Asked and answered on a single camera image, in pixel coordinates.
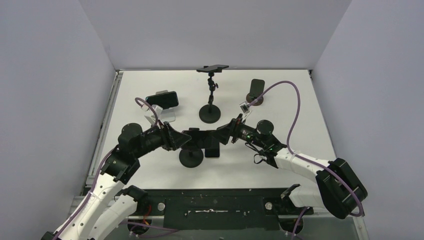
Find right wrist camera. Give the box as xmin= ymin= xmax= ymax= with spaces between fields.
xmin=239 ymin=101 xmax=251 ymax=122

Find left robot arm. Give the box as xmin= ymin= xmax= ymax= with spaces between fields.
xmin=42 ymin=122 xmax=191 ymax=240

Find phone from wooden stand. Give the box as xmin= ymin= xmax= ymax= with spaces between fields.
xmin=204 ymin=145 xmax=220 ymax=158

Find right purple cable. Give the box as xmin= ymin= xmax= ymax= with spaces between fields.
xmin=246 ymin=80 xmax=365 ymax=240

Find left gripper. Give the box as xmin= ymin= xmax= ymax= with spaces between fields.
xmin=133 ymin=119 xmax=191 ymax=159

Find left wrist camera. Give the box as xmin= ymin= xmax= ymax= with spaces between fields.
xmin=140 ymin=104 xmax=163 ymax=126

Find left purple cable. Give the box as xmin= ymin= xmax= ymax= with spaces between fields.
xmin=49 ymin=96 xmax=160 ymax=240

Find wooden base phone stand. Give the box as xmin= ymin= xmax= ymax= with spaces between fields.
xmin=246 ymin=78 xmax=265 ymax=103

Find black round base stand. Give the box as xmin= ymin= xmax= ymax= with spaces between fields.
xmin=178 ymin=127 xmax=204 ymax=168

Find tall black tripod stand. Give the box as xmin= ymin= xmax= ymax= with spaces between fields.
xmin=199 ymin=73 xmax=221 ymax=124

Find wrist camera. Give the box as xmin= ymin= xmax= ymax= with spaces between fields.
xmin=239 ymin=101 xmax=251 ymax=122
xmin=140 ymin=104 xmax=163 ymax=126

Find phone on white stand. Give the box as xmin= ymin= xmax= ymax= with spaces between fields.
xmin=145 ymin=91 xmax=179 ymax=110

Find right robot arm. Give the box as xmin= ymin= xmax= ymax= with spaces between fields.
xmin=211 ymin=115 xmax=368 ymax=219

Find white metal phone stand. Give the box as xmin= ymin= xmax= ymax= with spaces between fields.
xmin=156 ymin=90 xmax=176 ymax=122

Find purple cable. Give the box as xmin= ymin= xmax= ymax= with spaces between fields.
xmin=49 ymin=96 xmax=160 ymax=240
xmin=246 ymin=80 xmax=365 ymax=240

